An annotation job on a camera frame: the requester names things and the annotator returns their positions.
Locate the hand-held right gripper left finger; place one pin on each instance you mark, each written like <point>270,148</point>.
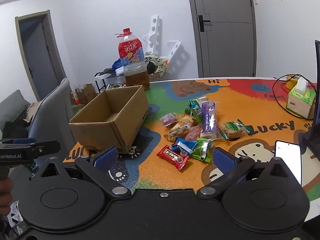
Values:
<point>105,158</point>

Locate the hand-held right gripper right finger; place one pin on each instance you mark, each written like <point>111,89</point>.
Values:
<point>223,161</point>

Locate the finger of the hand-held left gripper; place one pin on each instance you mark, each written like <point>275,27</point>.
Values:
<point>46,148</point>
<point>24,140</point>

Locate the bright green snack packet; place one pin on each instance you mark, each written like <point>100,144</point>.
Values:
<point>202,150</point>

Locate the brown cardboard box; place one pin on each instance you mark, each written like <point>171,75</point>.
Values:
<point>110,127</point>

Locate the green white cracker packet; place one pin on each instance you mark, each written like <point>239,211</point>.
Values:
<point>233,129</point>

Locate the blue snack packet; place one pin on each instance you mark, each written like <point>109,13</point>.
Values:
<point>186,147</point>

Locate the pink snack packet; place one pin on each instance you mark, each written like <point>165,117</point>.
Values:
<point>193,133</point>

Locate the long purple snack packet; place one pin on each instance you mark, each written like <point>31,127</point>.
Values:
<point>209,120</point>

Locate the red snack packet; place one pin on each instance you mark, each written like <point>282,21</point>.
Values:
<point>173,157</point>

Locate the tan bread packet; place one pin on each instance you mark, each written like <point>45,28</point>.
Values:
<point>185,122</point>

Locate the brown biscuit packet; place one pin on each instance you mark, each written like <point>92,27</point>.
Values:
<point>176,133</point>

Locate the dark green snack packet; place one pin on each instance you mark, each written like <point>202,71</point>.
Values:
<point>193,109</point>

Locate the small purple snack packet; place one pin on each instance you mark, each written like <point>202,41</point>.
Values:
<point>168,119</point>

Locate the person's left hand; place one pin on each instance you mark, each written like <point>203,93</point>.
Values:
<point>5,196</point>

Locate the dark clothes pile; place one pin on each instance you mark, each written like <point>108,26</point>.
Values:
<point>13,128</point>

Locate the grey chair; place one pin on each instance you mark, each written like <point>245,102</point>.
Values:
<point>50,115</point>

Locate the grey sofa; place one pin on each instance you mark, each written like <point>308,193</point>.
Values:
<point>12,105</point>

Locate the colourful printed table mat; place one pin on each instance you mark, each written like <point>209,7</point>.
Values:
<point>255,110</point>

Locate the white smartphone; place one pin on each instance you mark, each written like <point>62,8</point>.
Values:
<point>287,160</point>

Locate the small floor cardboard box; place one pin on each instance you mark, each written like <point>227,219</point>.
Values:
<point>86,93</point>

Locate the black shoe rack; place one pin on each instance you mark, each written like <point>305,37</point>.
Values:
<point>107,76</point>

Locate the blue door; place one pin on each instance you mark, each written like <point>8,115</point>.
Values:
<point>40,55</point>

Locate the green tissue box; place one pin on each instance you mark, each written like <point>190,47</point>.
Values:
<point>300,100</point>

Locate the large cooking oil bottle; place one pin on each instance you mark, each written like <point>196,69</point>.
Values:
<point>133,62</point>

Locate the yellow tape roll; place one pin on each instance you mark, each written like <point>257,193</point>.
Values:
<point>291,82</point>

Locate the short white perforated rack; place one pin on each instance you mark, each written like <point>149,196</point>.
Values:
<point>173,51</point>

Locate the grey door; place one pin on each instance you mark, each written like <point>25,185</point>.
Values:
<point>225,30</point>

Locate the tall white perforated rack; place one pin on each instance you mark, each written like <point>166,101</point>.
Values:
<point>153,33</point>

